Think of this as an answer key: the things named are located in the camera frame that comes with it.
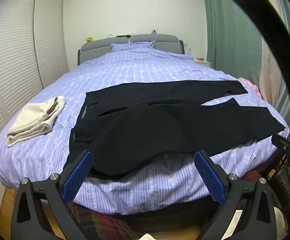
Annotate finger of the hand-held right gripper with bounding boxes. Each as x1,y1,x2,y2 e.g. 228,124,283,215
272,132,290,155

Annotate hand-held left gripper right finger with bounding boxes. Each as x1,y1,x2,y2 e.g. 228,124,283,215
194,150,277,240

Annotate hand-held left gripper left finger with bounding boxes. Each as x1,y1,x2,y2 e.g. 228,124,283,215
10,150,95,240

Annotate black pants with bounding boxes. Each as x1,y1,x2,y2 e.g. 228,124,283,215
63,80,287,180

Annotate dark plaid rug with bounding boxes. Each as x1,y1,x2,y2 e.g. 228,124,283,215
67,200,140,240

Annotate pink crumpled cloth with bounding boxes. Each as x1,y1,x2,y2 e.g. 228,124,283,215
239,77,262,98

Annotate beige curtain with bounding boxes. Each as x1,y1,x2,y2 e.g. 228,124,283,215
259,37,285,110

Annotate cream folded garment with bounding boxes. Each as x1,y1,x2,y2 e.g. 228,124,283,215
7,95,66,147

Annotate green curtain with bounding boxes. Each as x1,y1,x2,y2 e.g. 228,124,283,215
201,0,263,80
272,0,290,130

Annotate white nightstand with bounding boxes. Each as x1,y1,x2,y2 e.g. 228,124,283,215
194,59,212,68

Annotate purple floral duvet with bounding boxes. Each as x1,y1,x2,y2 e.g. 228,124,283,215
0,49,290,215

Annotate purple floral pillow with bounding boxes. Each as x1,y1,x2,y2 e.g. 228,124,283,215
110,42,155,53

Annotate grey padded headboard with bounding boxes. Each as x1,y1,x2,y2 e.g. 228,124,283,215
78,34,185,67

